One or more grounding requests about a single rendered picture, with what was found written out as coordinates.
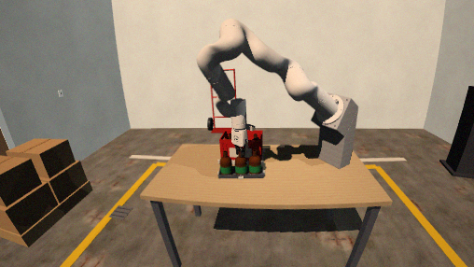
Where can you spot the brown bottle with green label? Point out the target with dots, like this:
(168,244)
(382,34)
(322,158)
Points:
(226,164)
(254,163)
(240,164)

